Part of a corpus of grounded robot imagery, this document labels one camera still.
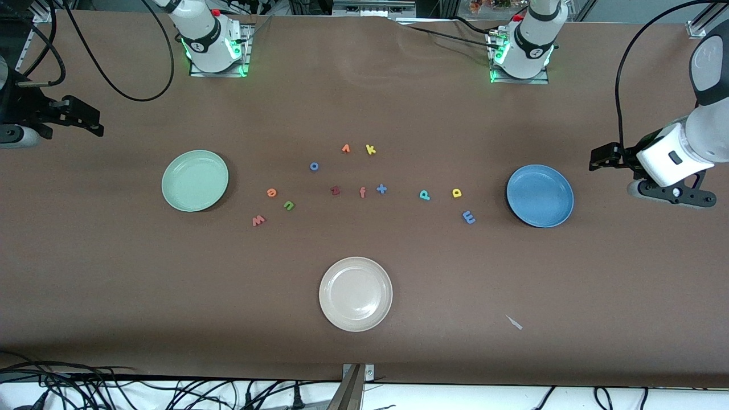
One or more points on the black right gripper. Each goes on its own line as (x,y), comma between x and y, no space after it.
(23,107)

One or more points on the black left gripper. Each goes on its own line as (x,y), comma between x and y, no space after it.
(628,156)

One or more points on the blue foam letter m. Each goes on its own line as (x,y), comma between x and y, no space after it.
(469,217)

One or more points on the pink foam letter w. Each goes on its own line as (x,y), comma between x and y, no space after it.
(258,220)

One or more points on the green foam letter u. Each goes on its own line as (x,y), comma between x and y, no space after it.
(289,205)

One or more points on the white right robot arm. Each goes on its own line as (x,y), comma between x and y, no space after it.
(205,34)

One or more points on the blue plate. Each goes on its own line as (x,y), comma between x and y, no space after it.
(540,196)

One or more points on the green plate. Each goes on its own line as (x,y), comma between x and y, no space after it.
(195,181)

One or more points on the small white paper scrap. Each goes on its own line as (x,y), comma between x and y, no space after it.
(514,323)

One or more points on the brown table cover sheet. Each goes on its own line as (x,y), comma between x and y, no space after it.
(364,85)

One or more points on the beige plate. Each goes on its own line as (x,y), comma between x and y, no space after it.
(356,294)

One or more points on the aluminium frame profile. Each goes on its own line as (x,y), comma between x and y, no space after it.
(27,54)
(697,28)

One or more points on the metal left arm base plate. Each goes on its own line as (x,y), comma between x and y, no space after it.
(529,81)

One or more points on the silver metal rail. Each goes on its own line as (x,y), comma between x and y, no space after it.
(373,7)

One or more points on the metal table clamp bracket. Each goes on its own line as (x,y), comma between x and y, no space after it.
(356,387)

